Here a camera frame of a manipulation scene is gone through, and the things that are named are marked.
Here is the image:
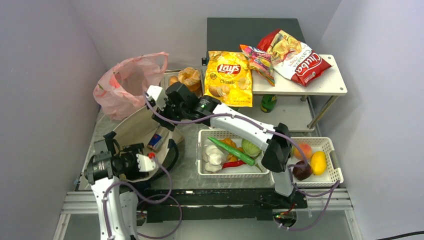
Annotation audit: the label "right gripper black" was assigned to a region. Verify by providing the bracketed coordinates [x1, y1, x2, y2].
[152, 94, 189, 132]

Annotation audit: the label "can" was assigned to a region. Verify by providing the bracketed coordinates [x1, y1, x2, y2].
[147, 126, 169, 152]

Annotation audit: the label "orange breaded food piece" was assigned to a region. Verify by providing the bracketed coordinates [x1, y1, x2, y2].
[177, 67, 202, 92]

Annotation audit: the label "beige canvas tote bag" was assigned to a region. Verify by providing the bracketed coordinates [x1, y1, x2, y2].
[112, 107, 184, 183]

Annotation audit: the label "pink plastic grocery bag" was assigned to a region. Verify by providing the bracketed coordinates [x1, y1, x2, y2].
[93, 52, 169, 121]

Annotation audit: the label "yellow Lays chips bag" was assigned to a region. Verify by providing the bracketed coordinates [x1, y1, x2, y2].
[204, 51, 253, 107]

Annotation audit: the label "clear dumplings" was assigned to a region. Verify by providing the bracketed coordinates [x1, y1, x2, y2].
[201, 144, 227, 173]

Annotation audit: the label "green cabbage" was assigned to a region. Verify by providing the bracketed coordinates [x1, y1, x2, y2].
[241, 139, 262, 158]

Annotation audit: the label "orange candy snack bag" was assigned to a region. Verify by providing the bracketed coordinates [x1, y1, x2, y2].
[239, 44, 275, 87]

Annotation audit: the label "dark red apple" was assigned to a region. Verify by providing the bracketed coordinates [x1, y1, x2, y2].
[292, 160, 313, 181]

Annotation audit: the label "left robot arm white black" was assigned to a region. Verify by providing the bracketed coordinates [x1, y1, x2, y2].
[84, 131, 144, 240]

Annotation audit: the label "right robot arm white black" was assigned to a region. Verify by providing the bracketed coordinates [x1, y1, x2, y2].
[143, 82, 295, 208]

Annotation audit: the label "metal baking tray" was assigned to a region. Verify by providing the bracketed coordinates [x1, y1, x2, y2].
[160, 68, 204, 97]

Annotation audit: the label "bread loaf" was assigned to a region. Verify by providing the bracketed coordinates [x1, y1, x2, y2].
[169, 75, 179, 86]

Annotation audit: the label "orange habanero pepper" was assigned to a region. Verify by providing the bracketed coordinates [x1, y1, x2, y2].
[220, 138, 244, 163]

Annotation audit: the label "left white plastic basket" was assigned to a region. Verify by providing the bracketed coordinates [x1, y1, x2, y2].
[196, 129, 270, 179]

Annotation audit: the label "white plastic basket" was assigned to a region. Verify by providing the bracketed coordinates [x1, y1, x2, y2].
[292, 137, 344, 189]
[196, 129, 270, 179]

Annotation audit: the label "red chili pepper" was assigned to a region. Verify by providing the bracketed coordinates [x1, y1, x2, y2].
[222, 160, 246, 169]

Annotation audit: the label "dark grey back panel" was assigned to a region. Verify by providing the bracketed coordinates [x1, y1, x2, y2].
[206, 17, 305, 52]

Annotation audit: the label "right green glass bottle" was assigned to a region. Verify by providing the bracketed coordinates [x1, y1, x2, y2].
[260, 94, 278, 113]

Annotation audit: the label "white two-tier shelf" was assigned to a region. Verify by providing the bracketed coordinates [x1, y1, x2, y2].
[238, 54, 348, 132]

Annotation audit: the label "red cassava chips bag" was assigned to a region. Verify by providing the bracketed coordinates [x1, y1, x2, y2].
[257, 29, 332, 87]

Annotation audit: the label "peach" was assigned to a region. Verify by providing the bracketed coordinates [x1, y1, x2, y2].
[292, 142, 313, 161]

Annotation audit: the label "yellow mango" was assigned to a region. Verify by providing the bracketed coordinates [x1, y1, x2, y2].
[310, 151, 327, 176]

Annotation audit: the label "right white plastic basket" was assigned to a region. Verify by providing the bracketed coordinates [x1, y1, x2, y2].
[292, 137, 344, 189]

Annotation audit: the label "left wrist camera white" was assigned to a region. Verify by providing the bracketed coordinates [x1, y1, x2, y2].
[136, 152, 158, 173]

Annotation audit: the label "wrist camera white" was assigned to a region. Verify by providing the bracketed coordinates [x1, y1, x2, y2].
[136, 152, 158, 173]
[145, 85, 168, 111]

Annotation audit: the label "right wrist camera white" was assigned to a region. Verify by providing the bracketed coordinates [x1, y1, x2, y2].
[145, 85, 168, 111]

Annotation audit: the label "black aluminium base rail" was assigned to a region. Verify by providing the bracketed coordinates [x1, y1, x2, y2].
[59, 188, 352, 223]

